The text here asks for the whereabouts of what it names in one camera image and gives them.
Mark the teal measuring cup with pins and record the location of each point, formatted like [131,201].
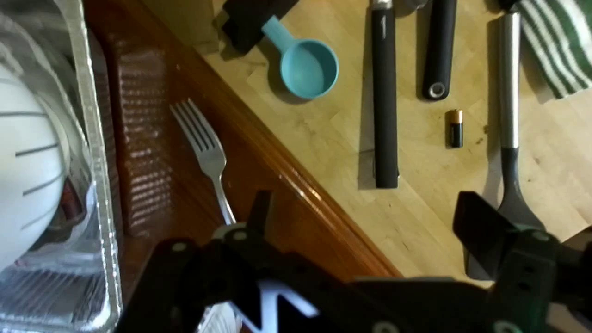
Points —
[307,68]

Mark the small black pouch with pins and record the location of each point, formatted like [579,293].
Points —
[251,21]

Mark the kitchen utensils pile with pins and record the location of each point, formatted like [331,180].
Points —
[384,112]

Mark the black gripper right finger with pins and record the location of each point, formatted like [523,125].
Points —
[492,234]

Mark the green white striped towel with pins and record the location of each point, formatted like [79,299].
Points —
[556,44]

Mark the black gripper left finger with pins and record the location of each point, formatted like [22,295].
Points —
[260,214]

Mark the silver metal fork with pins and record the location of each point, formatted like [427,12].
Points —
[205,149]

